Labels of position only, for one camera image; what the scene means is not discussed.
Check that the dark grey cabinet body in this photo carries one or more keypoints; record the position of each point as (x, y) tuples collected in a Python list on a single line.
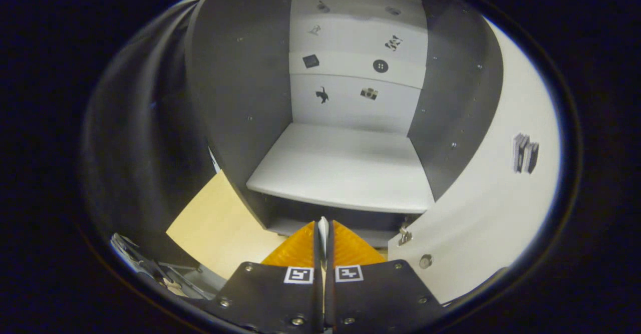
[(225, 98)]

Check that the grey cabinet door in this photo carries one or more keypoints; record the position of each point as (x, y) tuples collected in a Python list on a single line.
[(475, 214)]

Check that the grey metal frame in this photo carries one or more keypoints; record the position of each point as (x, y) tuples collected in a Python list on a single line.
[(150, 269)]

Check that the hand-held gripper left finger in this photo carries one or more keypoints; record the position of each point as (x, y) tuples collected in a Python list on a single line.
[(316, 284)]

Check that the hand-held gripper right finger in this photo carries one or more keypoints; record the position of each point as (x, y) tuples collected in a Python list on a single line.
[(330, 284)]

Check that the white cabinet shelf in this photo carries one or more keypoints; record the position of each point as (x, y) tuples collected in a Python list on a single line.
[(340, 169)]

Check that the black backdrop cloth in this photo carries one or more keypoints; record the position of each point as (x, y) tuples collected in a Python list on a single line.
[(140, 148)]

